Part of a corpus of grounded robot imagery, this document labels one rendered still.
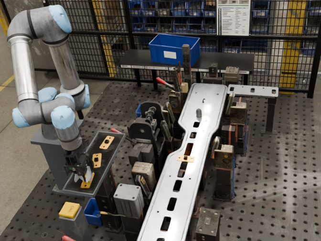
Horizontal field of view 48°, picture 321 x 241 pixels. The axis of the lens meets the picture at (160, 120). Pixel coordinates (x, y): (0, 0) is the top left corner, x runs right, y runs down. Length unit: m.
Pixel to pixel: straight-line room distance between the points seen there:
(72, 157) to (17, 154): 2.39
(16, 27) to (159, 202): 0.91
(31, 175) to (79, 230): 1.99
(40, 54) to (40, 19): 2.98
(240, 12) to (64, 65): 1.22
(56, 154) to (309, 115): 1.60
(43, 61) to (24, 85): 3.13
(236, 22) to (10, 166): 2.36
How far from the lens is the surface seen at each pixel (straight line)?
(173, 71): 2.00
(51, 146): 1.88
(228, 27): 2.45
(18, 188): 3.37
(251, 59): 2.45
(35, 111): 1.37
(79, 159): 1.39
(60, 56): 1.63
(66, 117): 1.26
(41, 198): 2.19
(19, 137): 3.91
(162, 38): 2.56
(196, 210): 1.91
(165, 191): 1.62
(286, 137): 2.35
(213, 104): 2.08
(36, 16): 1.55
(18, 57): 1.49
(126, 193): 1.50
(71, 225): 1.47
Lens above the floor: 2.23
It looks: 38 degrees down
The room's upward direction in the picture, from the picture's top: 8 degrees counter-clockwise
